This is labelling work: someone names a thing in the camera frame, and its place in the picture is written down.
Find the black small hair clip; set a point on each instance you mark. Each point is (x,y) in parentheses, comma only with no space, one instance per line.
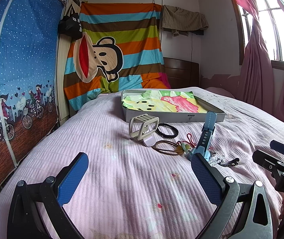
(220,160)

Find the colourful cartoon cloth liner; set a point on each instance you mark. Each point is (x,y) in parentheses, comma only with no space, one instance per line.
(163,101)

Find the blue fabric wardrobe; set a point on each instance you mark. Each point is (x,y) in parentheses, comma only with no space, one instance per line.
(28,38)

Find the black hanging bag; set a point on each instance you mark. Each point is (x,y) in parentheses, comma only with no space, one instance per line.
(70,24)

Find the dark wooden headboard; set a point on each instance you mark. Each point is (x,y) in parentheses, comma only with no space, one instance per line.
(182,74)

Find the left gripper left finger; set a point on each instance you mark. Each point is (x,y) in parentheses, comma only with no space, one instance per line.
(25,219)

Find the beige claw hair clip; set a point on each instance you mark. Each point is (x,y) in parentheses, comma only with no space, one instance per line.
(142,128)

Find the brown hanging garment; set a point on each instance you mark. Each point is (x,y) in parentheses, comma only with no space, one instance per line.
(176,20)

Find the pink striped bedspread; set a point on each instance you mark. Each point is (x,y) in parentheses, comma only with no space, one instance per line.
(132,191)

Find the striped monkey blanket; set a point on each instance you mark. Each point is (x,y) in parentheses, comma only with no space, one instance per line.
(119,50)

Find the pink curtain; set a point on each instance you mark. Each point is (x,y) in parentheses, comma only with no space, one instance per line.
(256,84)

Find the pink pillow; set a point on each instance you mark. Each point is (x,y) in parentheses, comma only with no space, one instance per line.
(220,91)

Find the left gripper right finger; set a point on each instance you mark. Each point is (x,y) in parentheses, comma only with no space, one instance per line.
(254,218)

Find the window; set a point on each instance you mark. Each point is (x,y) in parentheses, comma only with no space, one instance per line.
(271,20)

